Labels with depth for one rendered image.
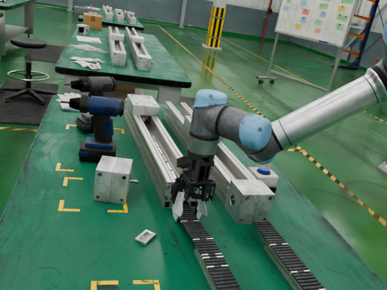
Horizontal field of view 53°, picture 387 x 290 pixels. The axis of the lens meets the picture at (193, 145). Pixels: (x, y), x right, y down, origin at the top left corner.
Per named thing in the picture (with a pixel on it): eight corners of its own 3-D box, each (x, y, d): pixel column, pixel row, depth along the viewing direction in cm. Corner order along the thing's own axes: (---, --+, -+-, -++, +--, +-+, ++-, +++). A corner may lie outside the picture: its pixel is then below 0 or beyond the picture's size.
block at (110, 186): (133, 205, 109) (137, 175, 106) (93, 200, 108) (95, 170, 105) (137, 188, 119) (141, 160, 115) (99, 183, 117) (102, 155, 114)
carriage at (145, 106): (158, 122, 161) (159, 106, 159) (131, 121, 158) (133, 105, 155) (150, 110, 175) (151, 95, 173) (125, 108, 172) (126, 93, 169)
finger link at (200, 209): (201, 230, 103) (199, 201, 99) (194, 218, 108) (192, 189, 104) (212, 228, 104) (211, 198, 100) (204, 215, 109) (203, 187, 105)
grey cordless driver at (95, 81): (113, 132, 159) (118, 79, 151) (66, 136, 147) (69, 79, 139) (104, 125, 164) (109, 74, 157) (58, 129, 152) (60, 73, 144)
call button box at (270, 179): (275, 193, 131) (280, 176, 129) (249, 193, 128) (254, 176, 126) (264, 182, 138) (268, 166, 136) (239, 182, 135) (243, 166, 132)
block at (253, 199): (274, 222, 113) (283, 194, 110) (236, 224, 109) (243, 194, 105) (261, 206, 121) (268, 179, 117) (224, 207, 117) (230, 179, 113)
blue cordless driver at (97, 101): (118, 165, 131) (124, 103, 123) (56, 160, 127) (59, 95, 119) (118, 156, 138) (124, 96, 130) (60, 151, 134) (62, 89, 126)
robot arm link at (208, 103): (219, 99, 86) (189, 88, 91) (210, 144, 90) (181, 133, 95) (236, 95, 93) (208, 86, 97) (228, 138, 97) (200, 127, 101)
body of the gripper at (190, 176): (184, 203, 96) (192, 159, 92) (175, 187, 104) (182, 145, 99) (213, 203, 99) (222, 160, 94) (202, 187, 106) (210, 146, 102)
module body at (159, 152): (196, 208, 114) (201, 182, 111) (162, 208, 110) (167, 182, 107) (144, 117, 183) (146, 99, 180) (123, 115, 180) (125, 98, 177)
